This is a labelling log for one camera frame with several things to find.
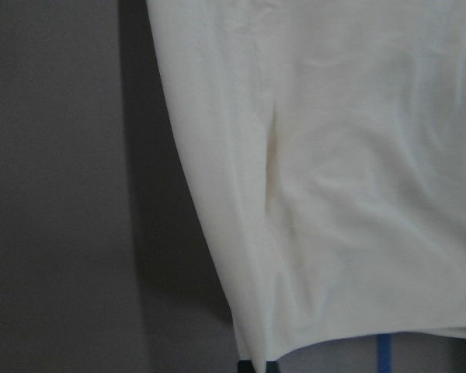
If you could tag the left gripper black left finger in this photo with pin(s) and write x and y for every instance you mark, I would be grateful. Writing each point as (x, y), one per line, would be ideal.
(245, 366)

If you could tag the cream long-sleeve graphic shirt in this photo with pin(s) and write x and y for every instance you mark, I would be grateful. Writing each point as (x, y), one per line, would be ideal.
(324, 147)

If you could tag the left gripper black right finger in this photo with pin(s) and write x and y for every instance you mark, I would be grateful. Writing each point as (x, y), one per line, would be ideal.
(272, 367)

